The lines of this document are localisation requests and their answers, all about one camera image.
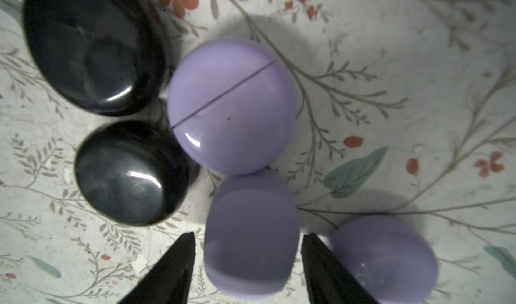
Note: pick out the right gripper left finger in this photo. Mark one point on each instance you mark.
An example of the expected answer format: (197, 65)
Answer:
(168, 282)

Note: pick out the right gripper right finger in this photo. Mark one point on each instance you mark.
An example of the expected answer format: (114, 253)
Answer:
(327, 281)

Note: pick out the purple earphone case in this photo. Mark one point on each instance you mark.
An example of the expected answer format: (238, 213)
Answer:
(232, 106)
(387, 257)
(252, 236)

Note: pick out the black earphone case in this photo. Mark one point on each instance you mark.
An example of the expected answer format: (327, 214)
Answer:
(108, 57)
(133, 173)

